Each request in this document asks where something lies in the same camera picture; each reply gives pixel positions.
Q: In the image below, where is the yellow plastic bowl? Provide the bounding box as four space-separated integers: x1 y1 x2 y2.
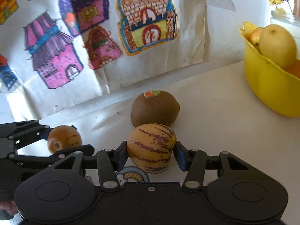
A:
239 21 300 118

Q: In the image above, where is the colourful houses drawing poster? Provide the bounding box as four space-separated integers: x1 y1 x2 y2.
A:
0 0 209 113

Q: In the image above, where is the yellow pear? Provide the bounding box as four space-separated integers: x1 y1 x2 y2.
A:
259 24 298 70

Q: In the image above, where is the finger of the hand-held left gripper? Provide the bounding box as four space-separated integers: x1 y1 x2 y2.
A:
9 144 96 167
0 119 51 151

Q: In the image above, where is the white glass jar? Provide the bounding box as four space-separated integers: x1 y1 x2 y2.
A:
270 10 300 41

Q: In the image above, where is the purple striped pepino melon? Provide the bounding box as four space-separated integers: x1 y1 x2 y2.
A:
127 123 177 174

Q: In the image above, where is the orange-brown pepino melon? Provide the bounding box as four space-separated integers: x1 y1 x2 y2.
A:
47 125 83 156

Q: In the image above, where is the orange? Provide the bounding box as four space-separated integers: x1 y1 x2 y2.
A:
284 59 300 79

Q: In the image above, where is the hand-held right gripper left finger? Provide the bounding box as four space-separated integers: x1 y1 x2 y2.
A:
49 141 128 191

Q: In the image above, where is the brown kiwi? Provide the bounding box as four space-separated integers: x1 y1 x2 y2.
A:
130 90 181 128

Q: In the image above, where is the red-yellow apple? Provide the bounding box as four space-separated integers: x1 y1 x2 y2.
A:
248 27 264 50

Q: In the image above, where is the person's left hand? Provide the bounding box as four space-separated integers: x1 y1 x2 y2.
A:
0 200 17 220

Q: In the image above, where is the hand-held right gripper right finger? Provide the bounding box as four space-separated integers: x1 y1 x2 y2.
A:
175 141 250 191

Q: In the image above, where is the white printed tablecloth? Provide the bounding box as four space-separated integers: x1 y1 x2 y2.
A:
0 60 300 225

